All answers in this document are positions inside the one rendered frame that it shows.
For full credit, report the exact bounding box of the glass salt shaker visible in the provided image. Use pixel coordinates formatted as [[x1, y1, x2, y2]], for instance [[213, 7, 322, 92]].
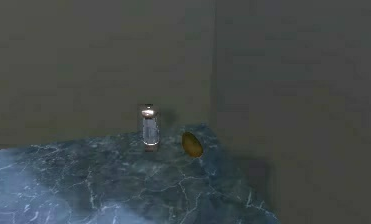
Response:
[[138, 103, 161, 153]]

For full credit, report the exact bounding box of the brown potato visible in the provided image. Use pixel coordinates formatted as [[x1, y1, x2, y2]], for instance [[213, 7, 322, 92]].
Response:
[[181, 131, 204, 159]]

